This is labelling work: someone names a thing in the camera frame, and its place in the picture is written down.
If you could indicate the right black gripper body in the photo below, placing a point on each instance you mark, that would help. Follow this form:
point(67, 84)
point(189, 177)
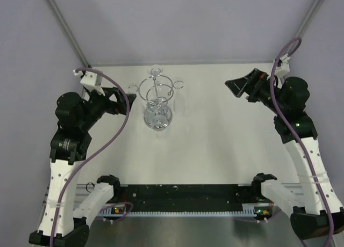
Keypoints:
point(262, 92)

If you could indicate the round wine glass back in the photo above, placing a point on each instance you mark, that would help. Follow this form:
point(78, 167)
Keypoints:
point(155, 71)

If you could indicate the chrome wine glass rack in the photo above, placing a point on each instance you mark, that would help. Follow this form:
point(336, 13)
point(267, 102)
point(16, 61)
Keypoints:
point(156, 91)

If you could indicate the round wine glass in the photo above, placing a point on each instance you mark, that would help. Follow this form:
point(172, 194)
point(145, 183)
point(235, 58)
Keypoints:
point(157, 114)
point(155, 71)

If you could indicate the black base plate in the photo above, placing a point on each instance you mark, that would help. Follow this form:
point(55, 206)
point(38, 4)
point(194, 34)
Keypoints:
point(185, 198)

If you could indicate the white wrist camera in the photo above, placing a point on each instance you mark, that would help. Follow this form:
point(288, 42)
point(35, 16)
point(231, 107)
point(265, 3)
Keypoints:
point(282, 67)
point(90, 80)

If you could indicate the right aluminium frame post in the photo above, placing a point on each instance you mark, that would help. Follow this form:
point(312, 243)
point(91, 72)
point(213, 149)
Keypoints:
point(308, 17)

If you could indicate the round wine glass front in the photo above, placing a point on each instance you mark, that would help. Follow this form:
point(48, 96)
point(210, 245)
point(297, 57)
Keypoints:
point(157, 114)

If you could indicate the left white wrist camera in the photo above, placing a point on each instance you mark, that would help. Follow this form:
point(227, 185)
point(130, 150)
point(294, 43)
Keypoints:
point(90, 80)

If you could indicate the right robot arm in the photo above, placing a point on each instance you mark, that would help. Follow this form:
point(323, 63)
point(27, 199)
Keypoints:
point(318, 212)

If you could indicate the aluminium frame post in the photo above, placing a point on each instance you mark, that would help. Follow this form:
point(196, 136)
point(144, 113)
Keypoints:
point(308, 17)
point(66, 30)

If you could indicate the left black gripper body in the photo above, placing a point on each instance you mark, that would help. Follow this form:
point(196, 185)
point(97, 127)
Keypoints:
point(99, 104)

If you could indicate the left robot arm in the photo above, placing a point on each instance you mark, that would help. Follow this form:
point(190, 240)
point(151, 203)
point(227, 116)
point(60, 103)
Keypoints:
point(64, 224)

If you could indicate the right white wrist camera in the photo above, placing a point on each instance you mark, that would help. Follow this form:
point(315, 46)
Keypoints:
point(282, 67)

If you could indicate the left aluminium frame post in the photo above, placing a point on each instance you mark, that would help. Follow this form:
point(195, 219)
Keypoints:
point(66, 30)

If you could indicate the white toothed cable duct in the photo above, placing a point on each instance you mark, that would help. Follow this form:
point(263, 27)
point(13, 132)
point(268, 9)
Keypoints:
point(247, 211)

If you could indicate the ribbed champagne flute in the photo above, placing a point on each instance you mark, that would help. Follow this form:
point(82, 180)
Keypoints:
point(132, 88)
point(178, 84)

